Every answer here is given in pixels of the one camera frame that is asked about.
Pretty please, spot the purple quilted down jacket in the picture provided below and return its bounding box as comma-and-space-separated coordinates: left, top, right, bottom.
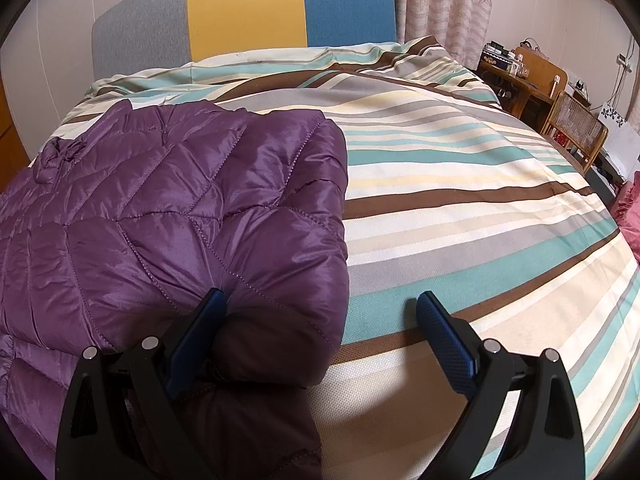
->
1, 101, 349, 479

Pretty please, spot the pink red blanket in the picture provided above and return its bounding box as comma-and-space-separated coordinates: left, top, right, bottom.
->
611, 171, 640, 262

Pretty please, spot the striped duvet cover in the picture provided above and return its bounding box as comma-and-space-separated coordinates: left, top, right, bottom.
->
56, 38, 639, 479

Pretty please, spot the wooden chair with cane back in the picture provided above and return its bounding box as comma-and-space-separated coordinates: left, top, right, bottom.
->
541, 92, 608, 176

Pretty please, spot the wooden desk with clutter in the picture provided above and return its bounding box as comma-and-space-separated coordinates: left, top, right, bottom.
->
475, 44, 568, 132

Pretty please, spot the grey yellow blue headboard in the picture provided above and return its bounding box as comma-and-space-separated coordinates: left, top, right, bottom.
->
91, 0, 397, 79

